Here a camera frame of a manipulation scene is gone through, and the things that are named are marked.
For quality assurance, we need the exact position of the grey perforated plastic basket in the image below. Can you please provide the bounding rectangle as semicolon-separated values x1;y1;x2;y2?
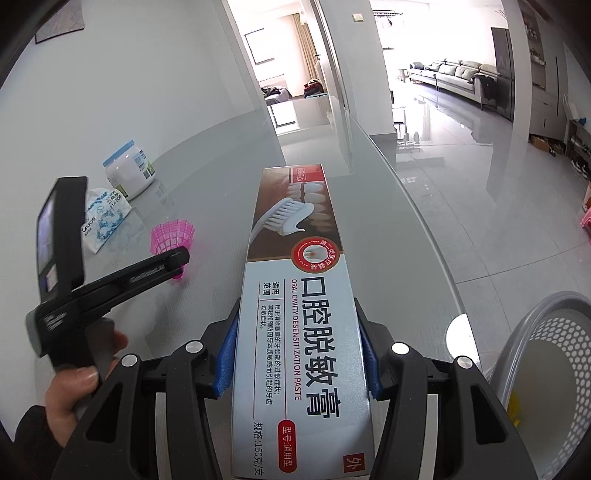
482;291;591;480

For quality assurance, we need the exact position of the grey sofa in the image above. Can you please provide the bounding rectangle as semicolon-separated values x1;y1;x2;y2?
409;58;502;109

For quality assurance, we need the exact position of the shoe rack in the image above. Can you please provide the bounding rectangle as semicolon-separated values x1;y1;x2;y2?
566;117;591;178

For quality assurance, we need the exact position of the white wall cabinet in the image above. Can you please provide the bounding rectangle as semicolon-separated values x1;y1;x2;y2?
522;0;568;139

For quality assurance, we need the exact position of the red white toothpaste box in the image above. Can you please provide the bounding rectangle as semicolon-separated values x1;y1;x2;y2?
230;164;374;480

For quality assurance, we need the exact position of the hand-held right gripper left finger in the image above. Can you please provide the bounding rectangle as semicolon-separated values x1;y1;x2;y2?
76;309;241;480

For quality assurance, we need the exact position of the dark tall cabinet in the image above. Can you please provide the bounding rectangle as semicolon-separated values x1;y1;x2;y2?
490;27;515;123

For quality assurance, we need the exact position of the white jar with blue lid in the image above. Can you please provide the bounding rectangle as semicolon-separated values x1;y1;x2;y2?
102;140;155;201

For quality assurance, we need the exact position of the small pink plastic basket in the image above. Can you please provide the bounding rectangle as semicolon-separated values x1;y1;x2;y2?
151;220;198;281

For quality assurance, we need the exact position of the person's left hand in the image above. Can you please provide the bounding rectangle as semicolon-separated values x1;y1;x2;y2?
44;330;129;446

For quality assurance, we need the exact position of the beige curtain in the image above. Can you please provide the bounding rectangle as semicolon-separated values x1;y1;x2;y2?
291;14;319;90

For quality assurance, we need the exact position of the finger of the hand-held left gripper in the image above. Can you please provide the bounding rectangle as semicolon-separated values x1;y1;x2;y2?
69;246;191;306

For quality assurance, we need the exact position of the cardboard box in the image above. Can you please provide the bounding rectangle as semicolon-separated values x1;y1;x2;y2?
529;134;566;155

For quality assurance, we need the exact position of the white blue tissue pack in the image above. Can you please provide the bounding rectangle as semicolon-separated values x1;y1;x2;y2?
81;187;132;254

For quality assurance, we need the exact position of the dark jacket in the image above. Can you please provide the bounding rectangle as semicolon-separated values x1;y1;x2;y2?
473;74;497;109

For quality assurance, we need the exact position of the person's left forearm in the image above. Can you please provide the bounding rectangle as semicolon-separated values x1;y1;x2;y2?
14;405;64;468

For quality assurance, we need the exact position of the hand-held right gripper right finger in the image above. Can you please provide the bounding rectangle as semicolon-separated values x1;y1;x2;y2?
353;298;520;480

